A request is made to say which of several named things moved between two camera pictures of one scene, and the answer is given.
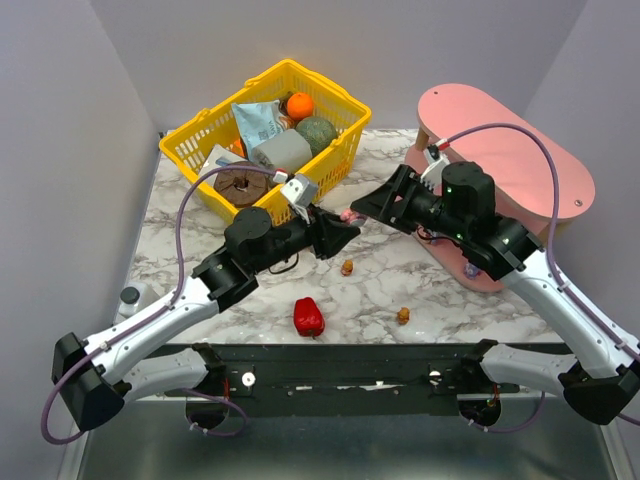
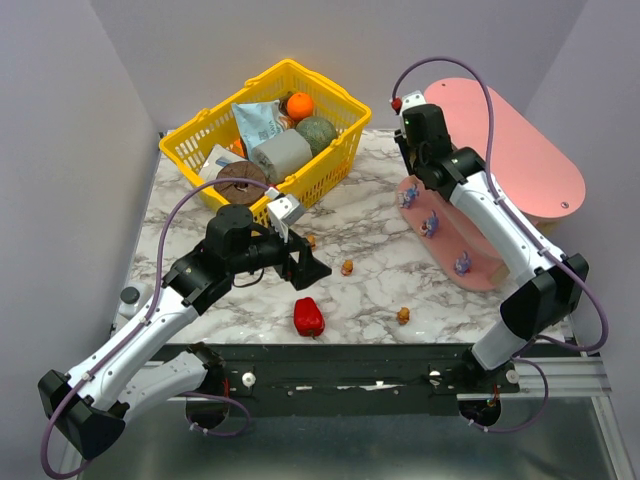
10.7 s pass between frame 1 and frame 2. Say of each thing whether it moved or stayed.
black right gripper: moved
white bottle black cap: stayed
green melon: stayed
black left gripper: moved
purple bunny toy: moved
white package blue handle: stayed
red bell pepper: stayed
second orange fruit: stayed
